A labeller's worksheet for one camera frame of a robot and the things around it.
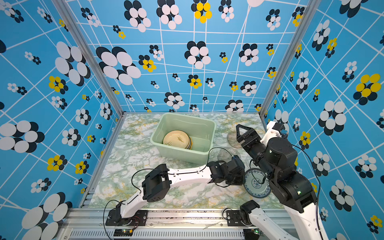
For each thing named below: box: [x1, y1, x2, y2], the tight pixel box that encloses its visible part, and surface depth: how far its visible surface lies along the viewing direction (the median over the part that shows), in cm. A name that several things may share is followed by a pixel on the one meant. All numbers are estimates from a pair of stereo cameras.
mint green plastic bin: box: [150, 112, 217, 165], surface depth 98 cm
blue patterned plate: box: [243, 168, 272, 199], surface depth 77 cm
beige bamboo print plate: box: [162, 130, 192, 150], surface depth 101 cm
